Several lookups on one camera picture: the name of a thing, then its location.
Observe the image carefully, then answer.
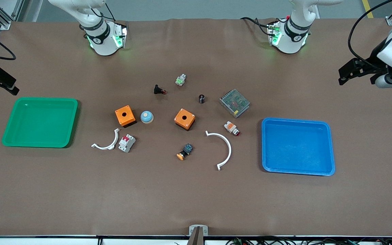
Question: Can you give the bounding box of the red indicator lamp switch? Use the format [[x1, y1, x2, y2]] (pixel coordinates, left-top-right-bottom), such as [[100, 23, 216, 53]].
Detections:
[[224, 121, 241, 137]]

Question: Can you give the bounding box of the brown camera stand pole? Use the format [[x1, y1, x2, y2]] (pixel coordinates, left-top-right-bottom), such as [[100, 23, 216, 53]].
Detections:
[[186, 227, 205, 245]]

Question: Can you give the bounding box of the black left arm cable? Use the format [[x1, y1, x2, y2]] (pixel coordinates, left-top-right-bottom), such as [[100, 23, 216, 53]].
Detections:
[[348, 0, 387, 62]]

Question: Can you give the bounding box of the small white curved bracket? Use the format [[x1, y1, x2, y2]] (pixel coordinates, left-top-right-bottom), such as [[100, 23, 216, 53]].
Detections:
[[91, 128, 120, 150]]

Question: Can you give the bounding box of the blue plastic tray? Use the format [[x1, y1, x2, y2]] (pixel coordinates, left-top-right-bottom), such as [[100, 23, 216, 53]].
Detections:
[[261, 118, 336, 176]]

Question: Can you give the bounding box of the large white curved bracket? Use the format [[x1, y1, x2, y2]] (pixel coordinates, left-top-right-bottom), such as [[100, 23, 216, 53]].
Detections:
[[206, 131, 232, 171]]

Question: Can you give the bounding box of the orange push button switch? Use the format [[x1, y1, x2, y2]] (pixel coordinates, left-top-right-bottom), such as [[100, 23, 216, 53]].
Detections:
[[177, 144, 194, 161]]

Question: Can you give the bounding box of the green plastic tray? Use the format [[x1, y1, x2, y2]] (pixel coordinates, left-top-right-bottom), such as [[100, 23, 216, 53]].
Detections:
[[1, 97, 79, 148]]

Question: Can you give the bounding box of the black left base cable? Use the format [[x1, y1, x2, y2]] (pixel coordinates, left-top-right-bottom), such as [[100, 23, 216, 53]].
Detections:
[[240, 16, 275, 36]]

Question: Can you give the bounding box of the metal mesh power supply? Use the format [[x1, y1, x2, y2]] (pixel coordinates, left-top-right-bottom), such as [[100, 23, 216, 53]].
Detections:
[[219, 89, 251, 118]]

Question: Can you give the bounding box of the orange button enclosure box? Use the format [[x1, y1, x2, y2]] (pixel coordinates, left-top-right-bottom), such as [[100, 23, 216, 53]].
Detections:
[[174, 108, 196, 131], [115, 105, 137, 128]]

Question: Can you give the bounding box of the grey table edge clamp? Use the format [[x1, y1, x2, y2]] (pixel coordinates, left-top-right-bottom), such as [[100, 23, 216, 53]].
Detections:
[[189, 225, 209, 237]]

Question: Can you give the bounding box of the black cable bundle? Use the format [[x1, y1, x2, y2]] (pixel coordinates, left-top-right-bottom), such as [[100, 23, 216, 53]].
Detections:
[[227, 236, 392, 245]]

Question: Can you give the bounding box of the white red circuit breaker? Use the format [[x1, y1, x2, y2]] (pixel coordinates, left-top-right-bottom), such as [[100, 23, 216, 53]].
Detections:
[[118, 134, 136, 153]]

